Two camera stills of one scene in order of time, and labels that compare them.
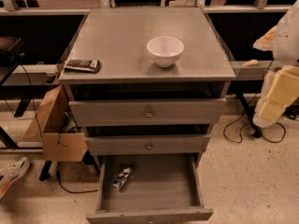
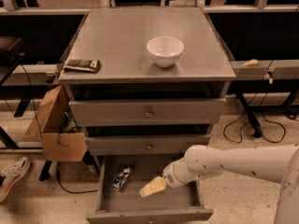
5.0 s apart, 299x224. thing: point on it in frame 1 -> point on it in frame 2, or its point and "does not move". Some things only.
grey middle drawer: (144, 145) does not move
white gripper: (288, 39) -> (172, 174)
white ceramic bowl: (165, 50) does not move
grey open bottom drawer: (164, 189) does not move
